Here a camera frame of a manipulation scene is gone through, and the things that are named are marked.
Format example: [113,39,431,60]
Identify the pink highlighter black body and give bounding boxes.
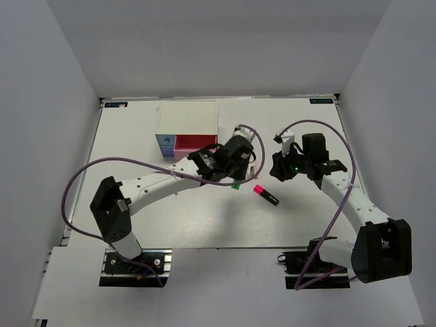
[253,185,279,206]

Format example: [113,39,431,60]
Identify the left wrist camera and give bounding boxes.
[232,125,255,143]

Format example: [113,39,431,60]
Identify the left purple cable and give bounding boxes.
[61,124,266,287]

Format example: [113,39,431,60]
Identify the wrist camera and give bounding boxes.
[232,125,255,143]
[273,128,295,157]

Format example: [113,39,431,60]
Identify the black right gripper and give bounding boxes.
[270,143,312,182]

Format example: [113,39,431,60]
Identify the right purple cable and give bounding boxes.
[279,119,358,291]

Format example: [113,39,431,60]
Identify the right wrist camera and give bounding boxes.
[273,128,295,157]

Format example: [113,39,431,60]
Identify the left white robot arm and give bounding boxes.
[90,129,254,272]

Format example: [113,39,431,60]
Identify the purple cable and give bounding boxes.
[61,124,266,287]
[279,119,358,291]

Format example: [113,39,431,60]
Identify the white drawer organizer cabinet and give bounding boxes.
[156,100,219,136]

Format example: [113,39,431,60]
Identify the dark blue drawer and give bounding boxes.
[159,145,174,157]

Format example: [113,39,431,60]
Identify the green highlighter black body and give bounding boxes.
[231,180,240,190]

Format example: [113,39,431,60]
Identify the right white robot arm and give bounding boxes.
[270,132,412,283]

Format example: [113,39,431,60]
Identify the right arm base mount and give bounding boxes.
[277,238,350,290]

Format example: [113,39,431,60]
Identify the pink drawer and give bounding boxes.
[174,135,217,161]

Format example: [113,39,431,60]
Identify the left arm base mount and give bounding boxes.
[99,249,172,288]

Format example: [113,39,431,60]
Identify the light blue drawer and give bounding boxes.
[155,134,176,147]

